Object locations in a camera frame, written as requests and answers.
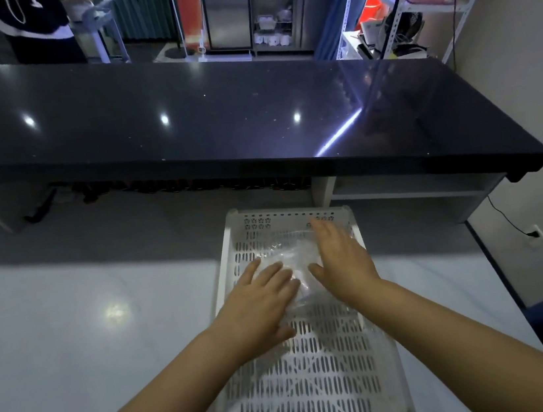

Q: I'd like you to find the person's left hand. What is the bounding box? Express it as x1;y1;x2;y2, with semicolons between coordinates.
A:
204;252;313;372

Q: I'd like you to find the person's right hand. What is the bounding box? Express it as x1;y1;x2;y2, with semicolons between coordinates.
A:
301;211;386;310

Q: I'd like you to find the bag of yellow strip snacks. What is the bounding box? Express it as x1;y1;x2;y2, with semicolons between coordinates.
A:
255;236;330;311

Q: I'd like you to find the person's left forearm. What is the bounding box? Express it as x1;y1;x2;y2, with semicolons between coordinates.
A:
28;325;261;412

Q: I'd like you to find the person's right forearm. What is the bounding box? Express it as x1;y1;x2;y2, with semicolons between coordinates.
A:
355;256;543;412

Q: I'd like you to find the white perforated plastic basket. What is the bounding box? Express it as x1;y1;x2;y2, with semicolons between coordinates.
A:
178;189;419;412

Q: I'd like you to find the black top bar counter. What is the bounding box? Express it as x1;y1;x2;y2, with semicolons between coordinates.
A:
0;0;543;285

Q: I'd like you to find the white small appliance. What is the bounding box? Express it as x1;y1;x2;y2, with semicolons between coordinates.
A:
359;17;389;51

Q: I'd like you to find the white flat mop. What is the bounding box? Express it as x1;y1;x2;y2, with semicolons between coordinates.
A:
177;0;254;71

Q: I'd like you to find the black small appliance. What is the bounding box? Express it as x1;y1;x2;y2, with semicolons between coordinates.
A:
383;8;430;60

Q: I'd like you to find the black cylindrical canister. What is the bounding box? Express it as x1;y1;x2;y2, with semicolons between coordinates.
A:
20;187;61;226

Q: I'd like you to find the blue curtain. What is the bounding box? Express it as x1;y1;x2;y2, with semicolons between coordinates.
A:
306;0;368;64

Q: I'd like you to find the red bucket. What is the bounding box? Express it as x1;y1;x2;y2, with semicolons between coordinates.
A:
352;0;392;32

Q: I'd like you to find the stainless steel dish cabinet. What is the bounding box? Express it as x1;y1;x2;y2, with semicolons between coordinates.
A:
199;0;323;67

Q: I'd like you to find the red standing banner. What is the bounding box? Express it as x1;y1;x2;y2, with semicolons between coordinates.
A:
173;0;211;58

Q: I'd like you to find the pale plastic serving cart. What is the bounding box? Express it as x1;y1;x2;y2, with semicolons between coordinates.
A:
67;0;132;71

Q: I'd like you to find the teal skirted table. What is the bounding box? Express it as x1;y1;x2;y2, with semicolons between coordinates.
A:
90;0;182;51

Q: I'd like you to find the black power cable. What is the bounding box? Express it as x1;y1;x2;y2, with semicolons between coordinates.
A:
487;188;539;243

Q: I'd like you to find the white wall socket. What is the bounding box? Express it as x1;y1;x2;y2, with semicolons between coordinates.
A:
525;223;543;248

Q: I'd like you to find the black hanging cable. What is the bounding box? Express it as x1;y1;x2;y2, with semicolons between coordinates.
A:
443;0;480;74

